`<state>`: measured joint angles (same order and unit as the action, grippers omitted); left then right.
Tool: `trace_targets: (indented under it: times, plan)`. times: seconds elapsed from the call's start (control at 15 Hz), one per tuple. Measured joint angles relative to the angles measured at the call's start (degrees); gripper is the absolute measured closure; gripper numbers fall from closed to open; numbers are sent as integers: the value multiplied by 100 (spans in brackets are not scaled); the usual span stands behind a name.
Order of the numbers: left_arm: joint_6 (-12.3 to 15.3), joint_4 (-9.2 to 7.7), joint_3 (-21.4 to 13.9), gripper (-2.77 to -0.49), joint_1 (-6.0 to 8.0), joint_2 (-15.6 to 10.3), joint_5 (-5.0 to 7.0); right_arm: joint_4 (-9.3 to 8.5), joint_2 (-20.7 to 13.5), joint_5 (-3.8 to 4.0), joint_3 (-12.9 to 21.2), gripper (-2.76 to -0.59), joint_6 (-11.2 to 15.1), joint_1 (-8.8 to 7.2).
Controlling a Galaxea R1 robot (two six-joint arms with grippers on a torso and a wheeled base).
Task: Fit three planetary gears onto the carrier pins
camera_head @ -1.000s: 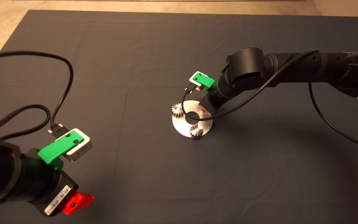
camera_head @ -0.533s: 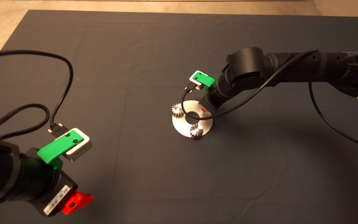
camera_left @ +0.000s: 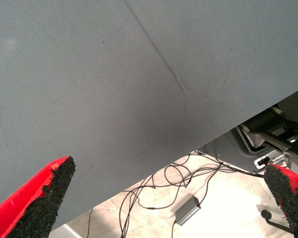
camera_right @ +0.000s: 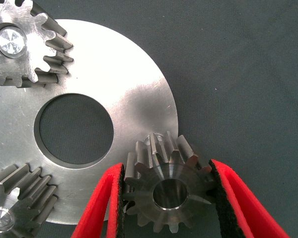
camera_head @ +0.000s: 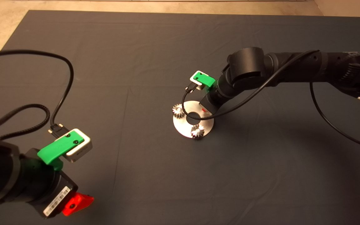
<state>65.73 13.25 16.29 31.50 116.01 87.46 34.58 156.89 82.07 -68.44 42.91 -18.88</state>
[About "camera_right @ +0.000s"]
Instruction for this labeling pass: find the round metal carrier plate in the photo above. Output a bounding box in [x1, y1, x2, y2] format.
[0, 19, 180, 226]

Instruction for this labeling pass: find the small steel planetary gear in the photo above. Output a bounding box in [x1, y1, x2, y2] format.
[0, 0, 74, 88]
[0, 163, 59, 238]
[122, 130, 216, 235]

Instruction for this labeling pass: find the dark grey table cloth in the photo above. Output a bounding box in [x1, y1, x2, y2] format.
[31, 0, 298, 238]

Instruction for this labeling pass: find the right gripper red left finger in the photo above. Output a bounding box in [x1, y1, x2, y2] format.
[70, 162, 126, 238]

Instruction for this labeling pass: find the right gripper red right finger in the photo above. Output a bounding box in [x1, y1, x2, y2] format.
[208, 158, 292, 238]

